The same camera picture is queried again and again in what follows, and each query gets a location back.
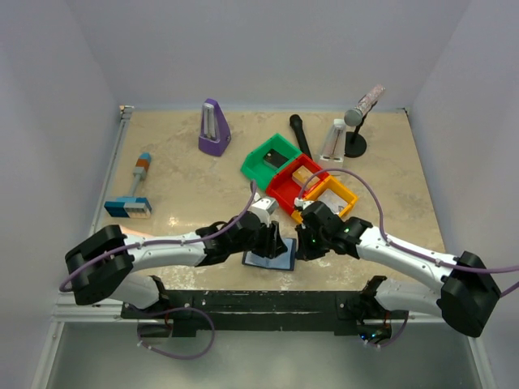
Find blue card holder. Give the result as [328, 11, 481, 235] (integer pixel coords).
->
[242, 238, 297, 271]

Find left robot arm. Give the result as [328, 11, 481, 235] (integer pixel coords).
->
[59, 211, 295, 310]

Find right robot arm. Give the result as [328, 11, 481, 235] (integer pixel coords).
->
[294, 199, 501, 338]

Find cards in orange bin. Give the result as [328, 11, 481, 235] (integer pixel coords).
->
[318, 189, 348, 214]

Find tan card in red bin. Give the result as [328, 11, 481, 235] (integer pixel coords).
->
[292, 165, 320, 190]

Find black card in green bin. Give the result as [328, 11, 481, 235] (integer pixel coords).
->
[263, 149, 288, 170]

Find orange bin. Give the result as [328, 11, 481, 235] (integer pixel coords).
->
[303, 175, 358, 217]

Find red bin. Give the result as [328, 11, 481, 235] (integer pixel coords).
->
[266, 154, 321, 216]

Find green bin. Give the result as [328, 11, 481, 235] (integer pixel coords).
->
[241, 134, 302, 190]

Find clear metronome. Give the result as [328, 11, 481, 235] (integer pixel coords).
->
[317, 118, 346, 169]

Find black microphone stand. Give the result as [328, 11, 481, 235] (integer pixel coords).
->
[344, 102, 367, 158]

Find purple metronome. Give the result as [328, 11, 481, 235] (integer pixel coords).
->
[198, 98, 231, 157]

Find black microphone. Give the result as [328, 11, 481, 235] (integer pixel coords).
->
[289, 114, 313, 160]

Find silver microphone on stand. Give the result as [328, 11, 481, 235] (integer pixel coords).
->
[344, 84, 385, 127]

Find blue grey toy tool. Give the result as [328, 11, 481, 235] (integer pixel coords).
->
[104, 152, 152, 219]

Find pink cylinder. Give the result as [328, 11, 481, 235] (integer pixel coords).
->
[120, 226, 152, 238]

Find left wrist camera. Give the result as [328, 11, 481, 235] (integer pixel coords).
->
[248, 194, 279, 225]

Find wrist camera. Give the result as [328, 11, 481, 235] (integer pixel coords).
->
[294, 198, 314, 212]
[248, 194, 279, 225]

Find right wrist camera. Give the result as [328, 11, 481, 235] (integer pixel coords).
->
[294, 198, 314, 212]

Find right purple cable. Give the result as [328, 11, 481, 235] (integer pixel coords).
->
[294, 168, 519, 299]

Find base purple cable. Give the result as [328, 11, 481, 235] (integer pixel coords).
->
[136, 306, 216, 360]

